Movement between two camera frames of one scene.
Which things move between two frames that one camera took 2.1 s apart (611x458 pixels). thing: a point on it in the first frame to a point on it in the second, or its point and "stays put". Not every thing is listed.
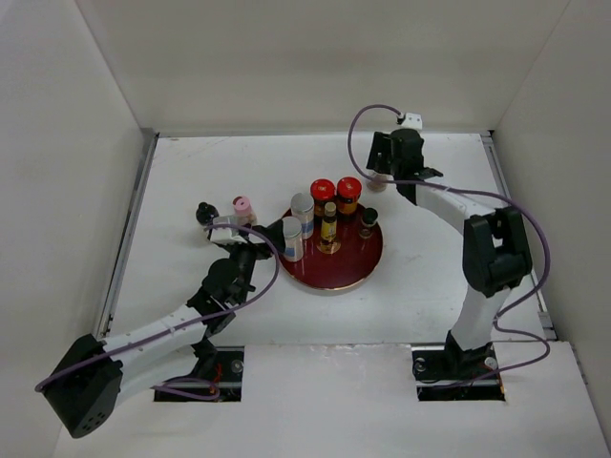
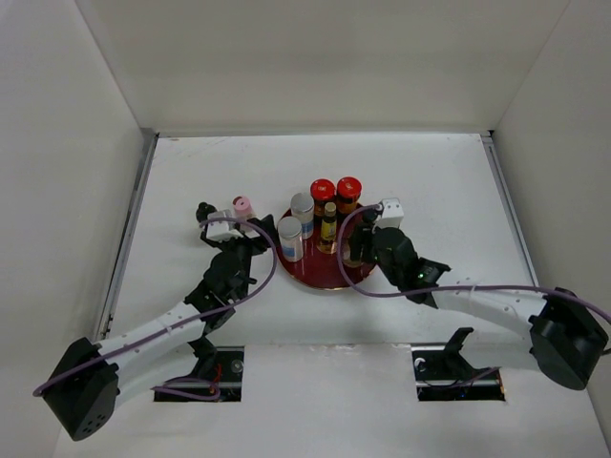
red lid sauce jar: x=322 y=191 stays put
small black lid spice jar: x=368 y=219 stays put
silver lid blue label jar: x=302 y=206 stays put
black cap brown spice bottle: x=377 y=186 to x=354 y=258
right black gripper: x=382 y=143 to x=363 y=234
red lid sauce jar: x=347 y=194 stays put
